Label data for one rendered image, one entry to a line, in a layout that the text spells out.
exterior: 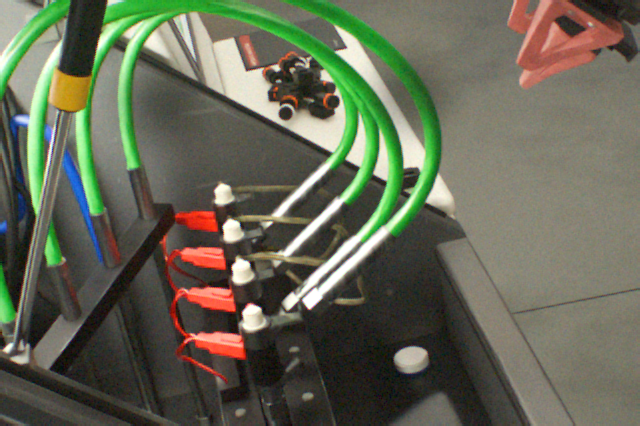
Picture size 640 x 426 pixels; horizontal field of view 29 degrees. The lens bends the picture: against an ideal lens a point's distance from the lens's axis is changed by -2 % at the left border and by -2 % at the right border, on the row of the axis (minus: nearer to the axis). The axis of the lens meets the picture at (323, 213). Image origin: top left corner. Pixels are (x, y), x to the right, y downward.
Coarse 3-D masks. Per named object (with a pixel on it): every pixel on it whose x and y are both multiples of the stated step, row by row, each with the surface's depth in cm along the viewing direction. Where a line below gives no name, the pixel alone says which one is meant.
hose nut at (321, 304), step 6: (312, 294) 106; (318, 294) 106; (306, 300) 106; (312, 300) 106; (318, 300) 106; (324, 300) 106; (312, 306) 106; (318, 306) 106; (324, 306) 106; (318, 312) 106
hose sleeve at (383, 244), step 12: (384, 228) 105; (372, 240) 105; (384, 240) 104; (396, 240) 105; (360, 252) 105; (372, 252) 105; (384, 252) 105; (348, 264) 105; (360, 264) 105; (372, 264) 106; (336, 276) 106; (348, 276) 105; (324, 288) 106; (336, 288) 106
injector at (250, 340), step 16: (256, 336) 106; (272, 336) 107; (256, 352) 107; (272, 352) 107; (256, 368) 108; (272, 368) 108; (288, 368) 109; (256, 384) 109; (272, 384) 109; (272, 400) 110; (272, 416) 111
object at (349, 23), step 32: (64, 0) 91; (288, 0) 94; (320, 0) 94; (32, 32) 91; (352, 32) 96; (0, 64) 92; (0, 96) 93; (416, 96) 99; (416, 192) 103; (0, 288) 101; (0, 320) 102
